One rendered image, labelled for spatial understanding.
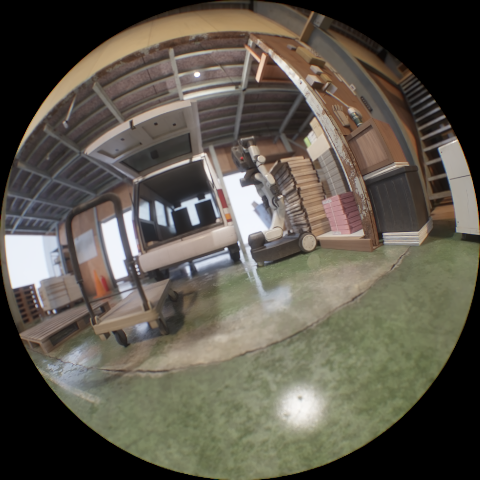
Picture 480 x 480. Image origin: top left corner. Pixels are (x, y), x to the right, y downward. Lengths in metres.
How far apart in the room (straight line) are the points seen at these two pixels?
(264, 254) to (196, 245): 0.90
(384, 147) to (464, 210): 0.64
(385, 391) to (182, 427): 0.46
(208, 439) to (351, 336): 0.47
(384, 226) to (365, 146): 0.59
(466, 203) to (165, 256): 2.81
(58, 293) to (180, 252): 3.54
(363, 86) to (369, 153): 1.23
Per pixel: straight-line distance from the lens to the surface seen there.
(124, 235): 0.74
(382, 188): 1.28
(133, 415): 0.61
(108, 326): 0.87
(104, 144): 1.91
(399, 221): 1.26
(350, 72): 2.51
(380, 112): 2.20
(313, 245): 1.71
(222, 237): 2.07
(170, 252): 2.17
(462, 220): 1.22
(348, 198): 1.66
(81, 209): 0.89
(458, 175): 1.17
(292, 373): 0.49
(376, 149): 1.28
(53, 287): 4.64
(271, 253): 1.61
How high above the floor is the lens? 0.39
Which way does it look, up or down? 2 degrees down
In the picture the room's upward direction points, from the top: 18 degrees counter-clockwise
